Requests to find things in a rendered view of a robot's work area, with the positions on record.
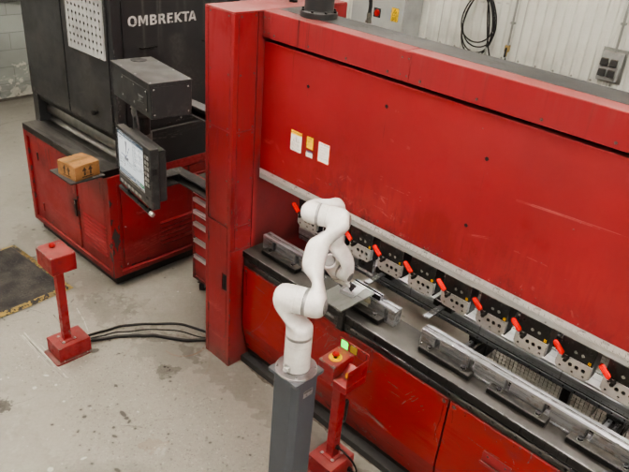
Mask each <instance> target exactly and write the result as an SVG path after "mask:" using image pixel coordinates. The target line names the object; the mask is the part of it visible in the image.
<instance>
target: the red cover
mask: <svg viewBox="0 0 629 472"><path fill-rule="evenodd" d="M263 37H266V38H269V39H272V40H275V41H278V42H282V43H285V44H287V45H290V46H293V47H296V48H299V49H303V50H306V51H308V52H313V53H316V54H319V55H323V56H326V57H328V58H331V59H334V60H337V61H340V62H343V63H347V64H349V65H352V66H357V67H360V68H363V69H367V70H370V71H372V72H375V73H378V74H381V75H384V76H388V77H391V78H393V79H396V80H399V81H404V82H407V83H411V84H414V85H416V86H419V87H422V88H425V89H428V90H432V91H434V92H437V93H440V94H443V95H446V96H452V97H455V98H457V99H460V100H463V101H466V102H469V103H472V104H476V105H478V106H481V107H484V108H487V109H490V110H493V111H498V112H501V113H504V114H507V115H510V116H513V117H517V118H520V119H522V120H525V121H528V122H531V123H534V124H538V125H542V126H545V127H548V128H551V129H554V130H557V131H561V132H563V133H566V134H569V135H572V136H575V137H578V138H582V139H584V140H589V141H592V142H595V143H598V144H602V145H605V146H607V147H610V148H613V149H616V150H619V151H622V152H626V153H628V154H629V105H626V104H622V103H620V102H616V101H612V100H609V99H605V98H602V97H599V96H592V95H589V94H585V93H581V92H579V91H575V90H572V89H568V88H564V87H562V86H558V85H554V84H551V83H547V82H543V81H538V80H535V79H531V78H527V77H524V76H521V75H517V74H514V73H510V72H506V71H503V70H500V69H496V68H493V67H489V66H483V65H480V64H477V63H473V62H469V61H466V60H462V59H459V58H456V57H452V56H448V55H445V54H441V53H439V52H432V51H429V50H425V49H421V48H419V47H415V46H411V45H408V44H404V43H401V42H398V41H394V40H391V39H387V38H383V37H378V36H374V35H371V34H367V33H363V32H360V31H357V30H354V29H350V28H346V27H343V26H340V25H336V24H333V23H329V22H323V21H319V20H311V19H306V18H303V17H301V16H300V15H299V14H296V13H292V12H288V11H285V10H281V9H278V8H276V9H265V10H264V15H263Z"/></svg>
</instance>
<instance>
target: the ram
mask: <svg viewBox="0 0 629 472"><path fill-rule="evenodd" d="M291 129H293V130H295V131H298V132H300V133H301V134H302V139H301V152H300V153H298V152H296V151H293V150H291V149H290V142H291ZM307 136H309V137H311V138H313V139H314V146H313V150H310V149H308V148H306V143H307ZM318 141H321V142H324V143H326V144H327V145H330V150H329V165H328V166H327V165H325V164H323V163H321V162H319V161H317V152H318ZM306 150H307V151H309V152H311V153H313V157H312V158H310V157H308V156H306ZM260 168H261V169H263V170H265V171H267V172H269V173H271V174H273V175H275V176H277V177H279V178H281V179H283V180H285V181H287V182H289V183H291V184H293V185H295V186H297V187H299V188H301V189H303V190H305V191H307V192H309V193H311V194H313V195H315V196H317V197H319V198H321V199H332V198H339V199H341V200H342V201H343V202H344V204H345V209H346V210H347V211H348V212H349V213H351V214H353V215H355V216H357V217H359V218H361V219H363V220H365V221H367V222H369V223H371V224H373V225H375V226H377V227H379V228H381V229H383V230H385V231H387V232H389V233H391V234H393V235H395V236H397V237H399V238H401V239H403V240H405V241H407V242H409V243H411V244H413V245H415V246H417V247H419V248H421V249H423V250H425V251H427V252H429V253H431V254H433V255H435V256H437V257H438V258H441V259H443V260H445V261H447V262H449V263H451V264H453V265H455V266H457V267H459V268H461V269H463V270H465V271H466V272H468V273H471V274H472V275H474V276H476V277H478V278H480V279H482V280H484V281H486V282H488V283H490V284H492V285H494V286H496V287H498V288H500V289H502V290H504V291H506V292H508V293H510V294H512V295H514V296H516V297H518V298H520V299H522V300H524V301H526V302H528V303H530V304H532V305H534V306H536V307H538V308H540V309H542V310H544V311H546V312H548V313H550V314H552V315H554V316H555V317H558V318H560V319H562V320H564V321H566V322H568V323H570V324H572V325H574V326H576V327H578V328H580V329H582V330H583V331H585V332H588V333H590V334H592V335H594V336H596V337H598V338H600V339H602V340H604V341H606V342H608V343H610V344H612V345H613V346H615V347H618V348H620V349H622V350H624V351H626V352H628V353H629V154H628V153H626V152H622V151H619V150H616V149H613V148H610V147H607V146H605V145H602V144H598V143H595V142H592V141H589V140H584V139H582V138H578V137H575V136H572V135H569V134H566V133H563V132H561V131H557V130H554V129H551V128H548V127H545V126H542V125H538V124H534V123H531V122H528V121H525V120H522V119H520V118H517V117H513V116H510V115H507V114H504V113H501V112H498V111H493V110H490V109H487V108H484V107H481V106H478V105H476V104H472V103H469V102H466V101H463V100H460V99H457V98H455V97H452V96H446V95H443V94H440V93H437V92H434V91H432V90H428V89H425V88H422V87H419V86H416V85H414V84H411V83H407V82H404V81H399V80H396V79H393V78H391V77H388V76H384V75H381V74H378V73H375V72H372V71H370V70H367V69H363V68H360V67H357V66H352V65H349V64H347V63H343V62H340V61H337V60H334V59H331V58H328V57H326V56H323V55H319V54H316V53H313V52H308V51H306V50H303V49H299V48H296V47H293V46H290V45H287V44H285V43H282V42H278V41H275V40H265V56H264V79H263V101H262V124H261V146H260ZM351 225H353V226H355V227H357V228H359V229H361V230H363V231H365V232H367V233H369V234H371V235H372V236H374V237H376V238H378V239H380V240H382V241H384V242H386V243H389V244H391V245H392V246H394V247H396V248H398V249H400V250H402V251H403V252H405V253H407V254H409V255H411V256H413V257H415V258H418V259H420V260H422V261H423V262H425V263H427V264H429V265H431V266H432V267H434V268H436V269H438V270H440V271H442V272H444V273H447V274H449V275H451V276H453V277H454V278H456V279H458V280H460V281H462V282H463V283H465V284H467V285H469V286H471V287H473V288H476V289H478V290H480V291H482V292H484V293H485V294H487V295H489V296H491V297H492V298H494V299H496V300H498V301H500V302H503V303H505V304H507V305H509V306H511V307H513V308H515V309H516V310H518V311H520V312H521V313H523V314H525V315H527V316H529V317H532V318H534V319H536V320H538V321H540V322H542V323H544V324H546V325H547V326H549V327H551V328H552V329H554V330H556V331H558V332H561V333H563V334H565V335H567V336H569V337H571V338H573V339H575V340H577V341H578V342H580V343H581V344H583V345H585V346H587V347H590V348H592V349H594V350H596V351H598V352H600V353H602V354H604V355H606V356H608V357H610V358H611V359H612V360H614V361H617V362H619V363H621V364H623V365H625V366H627V367H629V361H628V360H626V359H625V358H623V357H621V356H619V355H617V354H615V353H613V352H611V351H609V350H607V349H605V348H603V347H600V346H598V345H597V344H595V343H593V342H591V341H589V340H587V339H585V338H583V337H581V336H579V335H577V334H575V333H574V332H571V331H569V330H567V329H566V328H564V327H562V326H560V325H558V324H556V323H554V322H552V321H550V320H548V319H546V318H544V317H541V316H539V315H538V314H536V313H534V312H532V311H530V310H528V309H526V308H524V307H522V306H521V305H519V304H517V303H515V302H512V301H510V300H508V299H507V298H505V297H503V296H501V295H499V294H497V293H495V292H493V291H491V290H489V289H487V288H484V287H482V286H480V285H479V284H477V283H475V282H473V281H471V280H469V279H468V278H466V277H464V276H462V275H460V274H458V273H455V272H453V271H451V270H449V269H448V268H446V267H444V266H442V265H440V264H438V263H436V262H434V261H432V260H430V259H428V258H425V257H423V256H421V255H420V254H418V253H416V252H415V251H413V250H411V249H409V248H407V247H405V246H403V245H401V244H399V243H396V242H394V241H392V240H390V239H389V238H387V237H385V236H383V235H381V234H379V233H377V232H375V231H373V230H371V229H368V228H366V227H364V226H362V225H361V224H360V223H358V222H356V221H354V220H352V222H351Z"/></svg>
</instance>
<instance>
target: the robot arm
mask: <svg viewBox="0 0 629 472"><path fill-rule="evenodd" d="M300 216H301V218H302V220H304V221H305V222H307V223H309V224H312V225H316V226H320V227H324V228H326V230H325V231H324V232H322V233H320V234H318V235H316V236H314V237H313V238H311V239H310V240H309V242H308V243H307V244H306V247H305V250H304V254H303V258H302V268H303V270H304V272H305V274H306V275H307V276H308V277H309V279H310V280H311V282H312V286H311V288H306V287H302V286H298V285H293V284H288V283H284V284H281V285H280V286H278V287H277V288H276V289H275V290H274V292H273V298H272V299H273V305H274V308H275V310H276V312H277V313H278V315H279V316H280V318H281V319H282V320H283V322H284V323H285V351H284V356H282V357H280V358H279V359H278V360H277V362H276V363H275V371H276V373H277V374H278V376H280V377H281V378H283V379H285V380H287V381H290V382H304V381H308V380H310V379H312V378H313V377H314V376H315V375H316V373H317V364H316V362H315V360H314V359H312V358H311V353H312V342H313V333H314V326H313V323H312V322H311V321H310V320H309V319H308V318H307V317H309V318H321V317H322V316H324V315H325V314H326V312H327V310H328V304H329V303H328V297H327V292H326V289H325V284H324V269H325V270H326V271H327V273H328V274H329V276H330V277H331V279H332V280H334V281H335V282H336V283H338V284H339V285H340V287H341V288H342V287H343V286H345V287H348V288H349V290H350V291H351V292H352V290H354V288H356V285H354V284H353V283H352V282H354V280H353V279H352V278H353V276H354V269H355V263H354V258H353V256H352V253H351V252H350V250H349V248H348V247H347V246H346V244H345V243H344V235H345V234H346V232H347V231H348V230H349V228H350V226H351V222H352V219H351V215H350V213H349V212H348V211H347V210H346V209H345V204H344V202H343V201H342V200H341V199H339V198H332V199H311V200H309V201H307V202H305V203H304V204H303V205H302V206H301V209H300ZM329 251H330V252H331V253H332V254H328V252H329Z"/></svg>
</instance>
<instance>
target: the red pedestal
mask: <svg viewBox="0 0 629 472"><path fill-rule="evenodd" d="M36 251H37V263H38V264H39V265H40V266H41V267H42V268H43V269H44V270H45V271H46V272H48V273H49V274H50V275H51V276H52V277H53V279H54V286H55V293H56V301H57V307H58V315H59V321H60V329H61V331H60V332H58V333H56V334H54V335H51V336H49V337H47V342H48V349H47V350H45V351H44V353H45V354H46V355H47V356H48V357H49V358H50V359H51V360H52V361H53V363H54V364H55V365H56V366H57V367H59V366H61V365H64V364H66V363H68V362H71V361H74V360H76V359H78V358H80V357H82V356H84V355H87V354H89V353H91V352H93V351H92V347H91V337H90V336H89V335H88V334H87V333H86V332H85V331H84V330H83V329H82V328H81V327H80V326H79V325H77V326H74V327H72V328H70V321H69V313H68V306H67V298H66V284H65V277H64V273H66V272H69V271H72V270H75V269H77V261H76V253H75V252H74V251H73V250H72V249H71V248H70V247H68V246H67V245H66V244H65V243H63V242H62V241H61V240H57V241H54V242H51V243H45V244H42V245H40V246H37V247H36Z"/></svg>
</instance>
